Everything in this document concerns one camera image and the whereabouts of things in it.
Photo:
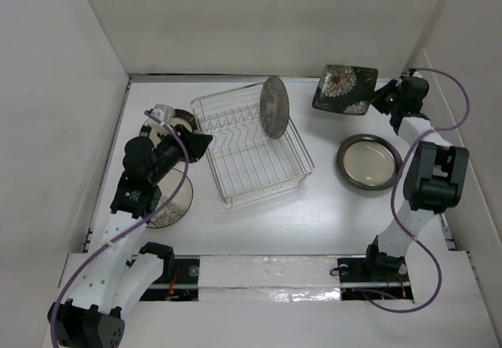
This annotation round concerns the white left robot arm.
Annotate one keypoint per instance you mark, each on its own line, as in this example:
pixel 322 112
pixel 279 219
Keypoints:
pixel 90 309

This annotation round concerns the black floral square plate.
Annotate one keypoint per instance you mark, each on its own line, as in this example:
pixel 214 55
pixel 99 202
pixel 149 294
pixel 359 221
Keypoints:
pixel 344 89

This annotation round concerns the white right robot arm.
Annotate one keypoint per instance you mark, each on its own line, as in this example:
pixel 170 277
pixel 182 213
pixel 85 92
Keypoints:
pixel 433 173

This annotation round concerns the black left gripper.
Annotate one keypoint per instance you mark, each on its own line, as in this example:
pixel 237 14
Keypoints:
pixel 196 143

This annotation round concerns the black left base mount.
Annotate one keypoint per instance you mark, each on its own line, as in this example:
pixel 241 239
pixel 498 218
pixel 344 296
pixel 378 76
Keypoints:
pixel 182 286

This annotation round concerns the metal wire dish rack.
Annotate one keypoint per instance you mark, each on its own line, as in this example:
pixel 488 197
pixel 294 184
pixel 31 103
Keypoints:
pixel 245 162

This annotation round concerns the grey reindeer round plate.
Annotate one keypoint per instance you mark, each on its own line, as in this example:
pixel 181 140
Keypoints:
pixel 274 107

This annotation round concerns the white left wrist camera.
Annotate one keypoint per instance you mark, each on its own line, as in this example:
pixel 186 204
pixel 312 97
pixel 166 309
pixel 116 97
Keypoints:
pixel 161 112

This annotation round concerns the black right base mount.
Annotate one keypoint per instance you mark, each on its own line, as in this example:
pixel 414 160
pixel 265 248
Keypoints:
pixel 359 283

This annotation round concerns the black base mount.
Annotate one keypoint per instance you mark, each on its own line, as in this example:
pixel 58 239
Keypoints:
pixel 359 283
pixel 182 286

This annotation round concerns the cream plate tree pattern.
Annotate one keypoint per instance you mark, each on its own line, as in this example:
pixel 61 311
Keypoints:
pixel 180 204

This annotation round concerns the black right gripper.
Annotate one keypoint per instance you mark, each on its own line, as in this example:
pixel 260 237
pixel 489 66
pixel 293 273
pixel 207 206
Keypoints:
pixel 377 95

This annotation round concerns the cream plate checkered dark rim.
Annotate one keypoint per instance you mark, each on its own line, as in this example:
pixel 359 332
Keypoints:
pixel 180 117

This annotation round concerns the cream plate brown rim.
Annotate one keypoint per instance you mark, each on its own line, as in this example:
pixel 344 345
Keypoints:
pixel 368 162

